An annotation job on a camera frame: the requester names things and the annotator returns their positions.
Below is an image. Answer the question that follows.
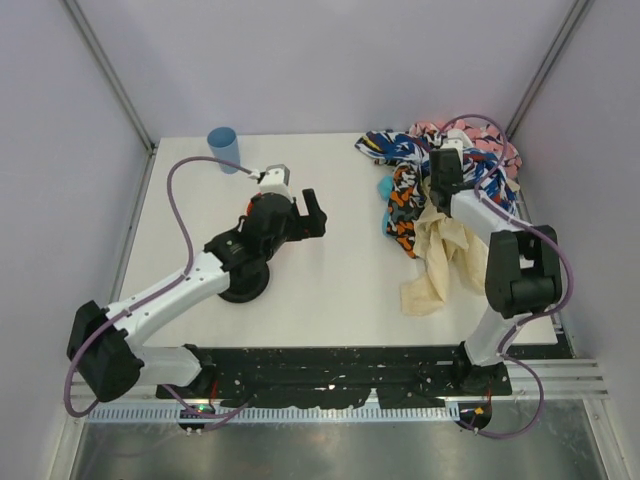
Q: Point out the black round plate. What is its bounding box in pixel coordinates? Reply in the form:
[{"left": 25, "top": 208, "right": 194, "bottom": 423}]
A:
[{"left": 218, "top": 264, "right": 270, "bottom": 304}]

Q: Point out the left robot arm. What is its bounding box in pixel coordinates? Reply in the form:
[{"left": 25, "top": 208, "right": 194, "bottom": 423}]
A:
[{"left": 67, "top": 189, "right": 327, "bottom": 403}]

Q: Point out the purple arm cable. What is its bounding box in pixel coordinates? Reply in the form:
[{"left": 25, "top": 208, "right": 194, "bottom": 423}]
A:
[
  {"left": 439, "top": 114, "right": 574, "bottom": 444},
  {"left": 62, "top": 156, "right": 261, "bottom": 434}
]

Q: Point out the aluminium frame post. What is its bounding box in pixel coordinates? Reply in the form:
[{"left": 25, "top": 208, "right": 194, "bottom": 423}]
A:
[
  {"left": 60, "top": 0, "right": 156, "bottom": 154},
  {"left": 506, "top": 0, "right": 595, "bottom": 139}
]

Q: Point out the turquoise cloth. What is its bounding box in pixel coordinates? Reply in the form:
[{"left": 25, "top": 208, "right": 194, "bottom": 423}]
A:
[{"left": 377, "top": 175, "right": 393, "bottom": 238}]

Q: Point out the white slotted cable duct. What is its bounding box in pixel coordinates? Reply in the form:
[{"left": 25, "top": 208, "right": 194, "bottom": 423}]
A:
[{"left": 87, "top": 402, "right": 459, "bottom": 425}]

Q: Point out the pink patterned cloth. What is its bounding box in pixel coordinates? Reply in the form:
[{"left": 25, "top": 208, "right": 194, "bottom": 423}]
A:
[{"left": 408, "top": 119, "right": 523, "bottom": 180}]

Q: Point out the left aluminium frame post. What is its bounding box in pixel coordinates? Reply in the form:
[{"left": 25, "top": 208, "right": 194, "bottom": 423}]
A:
[{"left": 60, "top": 0, "right": 156, "bottom": 154}]

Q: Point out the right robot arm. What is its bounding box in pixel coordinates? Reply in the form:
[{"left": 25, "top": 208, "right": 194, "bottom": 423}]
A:
[{"left": 429, "top": 148, "right": 562, "bottom": 393}]

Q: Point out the cream cloth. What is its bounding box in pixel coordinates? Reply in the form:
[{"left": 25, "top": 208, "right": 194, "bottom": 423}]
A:
[{"left": 400, "top": 200, "right": 488, "bottom": 316}]

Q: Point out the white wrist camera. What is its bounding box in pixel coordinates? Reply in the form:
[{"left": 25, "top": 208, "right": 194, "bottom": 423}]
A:
[
  {"left": 258, "top": 164, "right": 293, "bottom": 202},
  {"left": 439, "top": 128, "right": 474, "bottom": 151}
]

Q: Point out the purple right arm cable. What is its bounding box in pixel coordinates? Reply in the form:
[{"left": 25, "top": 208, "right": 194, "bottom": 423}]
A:
[{"left": 439, "top": 114, "right": 574, "bottom": 444}]

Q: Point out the blue plastic cup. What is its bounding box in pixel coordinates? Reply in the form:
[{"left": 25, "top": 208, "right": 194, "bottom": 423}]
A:
[{"left": 207, "top": 127, "right": 240, "bottom": 174}]

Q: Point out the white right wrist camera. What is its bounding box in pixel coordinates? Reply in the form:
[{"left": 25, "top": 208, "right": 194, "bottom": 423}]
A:
[{"left": 439, "top": 128, "right": 474, "bottom": 151}]

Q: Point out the right aluminium frame post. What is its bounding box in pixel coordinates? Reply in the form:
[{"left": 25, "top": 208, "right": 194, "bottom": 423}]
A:
[{"left": 506, "top": 0, "right": 595, "bottom": 139}]

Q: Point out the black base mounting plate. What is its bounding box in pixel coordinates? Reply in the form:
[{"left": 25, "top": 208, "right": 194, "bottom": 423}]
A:
[{"left": 154, "top": 344, "right": 511, "bottom": 409}]

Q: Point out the aluminium front rail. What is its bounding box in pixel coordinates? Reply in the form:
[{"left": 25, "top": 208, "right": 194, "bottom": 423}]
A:
[{"left": 62, "top": 358, "right": 611, "bottom": 401}]

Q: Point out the orange black camouflage cloth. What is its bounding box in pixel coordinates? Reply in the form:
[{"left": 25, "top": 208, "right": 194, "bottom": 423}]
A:
[{"left": 385, "top": 162, "right": 427, "bottom": 259}]

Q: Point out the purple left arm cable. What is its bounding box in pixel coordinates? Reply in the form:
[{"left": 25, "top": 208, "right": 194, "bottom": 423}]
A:
[{"left": 62, "top": 156, "right": 261, "bottom": 434}]

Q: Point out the blue white patterned cloth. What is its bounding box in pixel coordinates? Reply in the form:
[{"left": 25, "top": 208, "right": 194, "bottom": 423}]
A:
[{"left": 355, "top": 124, "right": 519, "bottom": 223}]

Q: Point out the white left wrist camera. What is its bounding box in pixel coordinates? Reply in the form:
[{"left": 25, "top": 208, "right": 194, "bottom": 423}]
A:
[{"left": 258, "top": 164, "right": 293, "bottom": 202}]

